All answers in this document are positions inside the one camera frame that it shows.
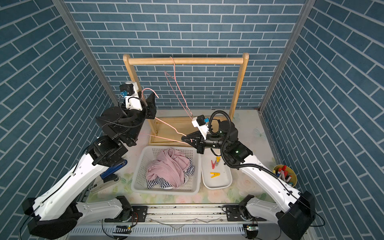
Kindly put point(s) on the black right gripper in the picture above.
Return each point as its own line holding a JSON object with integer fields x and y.
{"x": 201, "y": 145}

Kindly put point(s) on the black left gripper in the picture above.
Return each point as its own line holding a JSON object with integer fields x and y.
{"x": 150, "y": 109}

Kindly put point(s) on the pink hanger with pink top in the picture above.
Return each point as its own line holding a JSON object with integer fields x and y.
{"x": 155, "y": 129}

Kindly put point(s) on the red clothespin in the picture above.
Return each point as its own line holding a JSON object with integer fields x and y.
{"x": 213, "y": 164}

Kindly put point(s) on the pink tank top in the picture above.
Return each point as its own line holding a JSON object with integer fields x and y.
{"x": 168, "y": 169}

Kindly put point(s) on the pink wire hanger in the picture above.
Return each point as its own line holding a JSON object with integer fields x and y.
{"x": 177, "y": 90}

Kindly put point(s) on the blue white striped tank top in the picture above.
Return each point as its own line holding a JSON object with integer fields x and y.
{"x": 180, "y": 177}

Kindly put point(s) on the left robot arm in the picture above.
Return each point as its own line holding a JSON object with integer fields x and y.
{"x": 56, "y": 212}

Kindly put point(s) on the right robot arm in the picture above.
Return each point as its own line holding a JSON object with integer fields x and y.
{"x": 293, "y": 211}

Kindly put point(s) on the wooden clothes rack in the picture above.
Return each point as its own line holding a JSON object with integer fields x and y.
{"x": 167, "y": 131}

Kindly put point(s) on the white plastic tray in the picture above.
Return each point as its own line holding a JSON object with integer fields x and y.
{"x": 220, "y": 182}

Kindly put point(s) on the white plastic basket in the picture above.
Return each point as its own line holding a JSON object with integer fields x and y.
{"x": 148, "y": 155}

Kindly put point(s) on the blue stapler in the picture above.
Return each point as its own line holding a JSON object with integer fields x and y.
{"x": 110, "y": 172}

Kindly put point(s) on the white stapler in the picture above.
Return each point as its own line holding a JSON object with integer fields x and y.
{"x": 105, "y": 183}

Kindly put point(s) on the yellow cup with pens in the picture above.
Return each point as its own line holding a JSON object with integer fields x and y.
{"x": 286, "y": 174}

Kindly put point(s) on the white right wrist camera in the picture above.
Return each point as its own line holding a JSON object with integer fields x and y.
{"x": 201, "y": 123}

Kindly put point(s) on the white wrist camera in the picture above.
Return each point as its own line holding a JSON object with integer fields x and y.
{"x": 129, "y": 91}
{"x": 201, "y": 123}

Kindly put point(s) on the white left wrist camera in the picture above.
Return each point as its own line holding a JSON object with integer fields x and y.
{"x": 129, "y": 91}

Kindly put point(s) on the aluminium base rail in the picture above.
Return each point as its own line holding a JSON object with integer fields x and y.
{"x": 185, "y": 222}

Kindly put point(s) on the aluminium corner post left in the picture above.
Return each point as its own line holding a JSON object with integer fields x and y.
{"x": 76, "y": 32}

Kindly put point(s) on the aluminium corner post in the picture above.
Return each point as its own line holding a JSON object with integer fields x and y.
{"x": 287, "y": 51}
{"x": 76, "y": 32}

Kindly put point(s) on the aluminium corner post right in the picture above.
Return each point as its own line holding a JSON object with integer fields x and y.
{"x": 287, "y": 51}

